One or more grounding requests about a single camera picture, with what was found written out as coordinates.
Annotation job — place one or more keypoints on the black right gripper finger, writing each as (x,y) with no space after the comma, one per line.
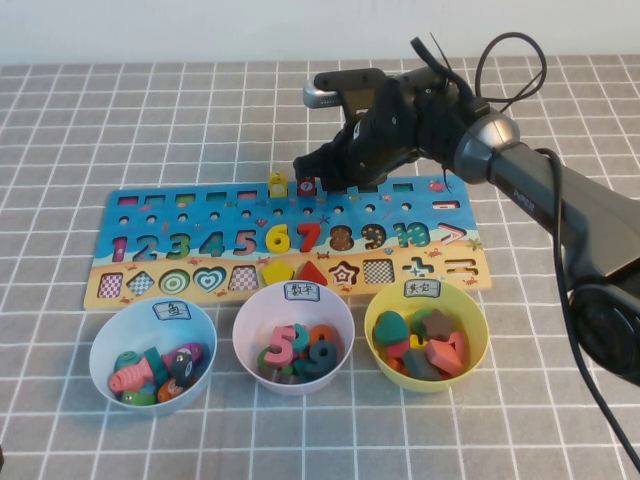
(310,166)
(336,184)

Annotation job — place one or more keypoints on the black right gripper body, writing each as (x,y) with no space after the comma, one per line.
(385,140)

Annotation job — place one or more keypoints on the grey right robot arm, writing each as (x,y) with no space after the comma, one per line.
(550,205)

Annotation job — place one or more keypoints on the blue ocean puzzle board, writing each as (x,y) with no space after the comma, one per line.
(380,202)

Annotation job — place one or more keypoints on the paper label on pink bowl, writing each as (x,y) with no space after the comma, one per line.
(301,292)

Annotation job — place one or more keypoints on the paper label on yellow bowl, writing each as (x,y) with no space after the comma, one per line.
(421,289)

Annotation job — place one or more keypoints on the light pink bowl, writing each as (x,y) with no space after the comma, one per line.
(260,315)

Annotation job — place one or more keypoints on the yellow bowl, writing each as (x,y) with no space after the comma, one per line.
(470,320)

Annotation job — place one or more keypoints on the paper label on blue bowl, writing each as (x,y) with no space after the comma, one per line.
(172,310)

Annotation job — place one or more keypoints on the light blue bowl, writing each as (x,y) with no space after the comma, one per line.
(125,330)

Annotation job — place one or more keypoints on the dark teal fish piece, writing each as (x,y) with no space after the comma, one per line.
(156,365)

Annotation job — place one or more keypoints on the red fish peg number seven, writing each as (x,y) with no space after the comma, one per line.
(306,187)

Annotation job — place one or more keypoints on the yellow fish peg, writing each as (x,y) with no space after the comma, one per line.
(277,186)

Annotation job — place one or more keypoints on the red wooden number seven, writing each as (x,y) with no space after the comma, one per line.
(310,228)

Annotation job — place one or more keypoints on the yellow wooden number six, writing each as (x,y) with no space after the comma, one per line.
(274,236)

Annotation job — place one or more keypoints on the red wooden triangle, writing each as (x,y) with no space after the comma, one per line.
(312,277)

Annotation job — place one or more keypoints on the yellow wooden pentagon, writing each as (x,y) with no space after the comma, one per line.
(278,274)

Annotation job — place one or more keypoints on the orange wooden number zero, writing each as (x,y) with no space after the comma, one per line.
(320,332)

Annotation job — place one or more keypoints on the teal wooden heart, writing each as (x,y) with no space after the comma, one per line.
(390,327)

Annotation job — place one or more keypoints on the teal wooden number three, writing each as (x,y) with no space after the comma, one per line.
(303,340)

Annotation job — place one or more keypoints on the grey checked tablecloth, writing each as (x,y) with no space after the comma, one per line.
(150,125)

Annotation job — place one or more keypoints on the brown wooden star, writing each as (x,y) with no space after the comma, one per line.
(436,324)

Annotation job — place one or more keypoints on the pink wooden round shape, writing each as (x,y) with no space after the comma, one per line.
(397,350)

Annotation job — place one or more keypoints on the yellow wooden plus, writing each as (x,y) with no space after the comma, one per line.
(415,342)

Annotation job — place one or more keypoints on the pink wooden number five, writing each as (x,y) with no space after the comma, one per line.
(277,356)

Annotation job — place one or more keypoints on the dark teal number nine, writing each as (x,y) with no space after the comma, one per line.
(320,368)

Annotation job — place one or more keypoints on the green wooden number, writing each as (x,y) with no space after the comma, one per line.
(262,360)

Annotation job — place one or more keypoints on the orange wooden shape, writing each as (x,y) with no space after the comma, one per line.
(395,367)

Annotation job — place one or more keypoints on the grey wooden rectangle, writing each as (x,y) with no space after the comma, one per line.
(420,365)

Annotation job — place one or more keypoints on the coral wooden trapezoid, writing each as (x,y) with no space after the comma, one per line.
(442,355)

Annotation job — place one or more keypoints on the red wooden shape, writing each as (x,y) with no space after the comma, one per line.
(461,345)

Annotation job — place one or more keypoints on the purple wooden fish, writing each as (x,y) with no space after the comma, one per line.
(192,352)

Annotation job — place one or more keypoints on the black wooden fish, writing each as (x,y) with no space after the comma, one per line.
(182,370)

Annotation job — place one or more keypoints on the orange wooden fish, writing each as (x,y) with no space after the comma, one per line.
(170,391)

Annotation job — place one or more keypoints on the teal wooden fish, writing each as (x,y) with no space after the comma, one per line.
(127,360)

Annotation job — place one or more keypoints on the pink striped wooden fish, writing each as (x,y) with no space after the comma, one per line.
(127,378)

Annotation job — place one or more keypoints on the green wooden fish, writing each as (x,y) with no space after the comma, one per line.
(137,398)

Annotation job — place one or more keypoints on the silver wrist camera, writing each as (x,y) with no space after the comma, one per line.
(321,97)

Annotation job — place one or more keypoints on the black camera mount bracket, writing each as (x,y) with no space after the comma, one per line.
(350,77)

